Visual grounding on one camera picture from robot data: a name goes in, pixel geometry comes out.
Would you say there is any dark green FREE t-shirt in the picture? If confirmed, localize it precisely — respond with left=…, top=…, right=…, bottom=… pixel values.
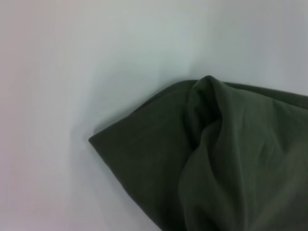
left=88, top=75, right=308, bottom=231

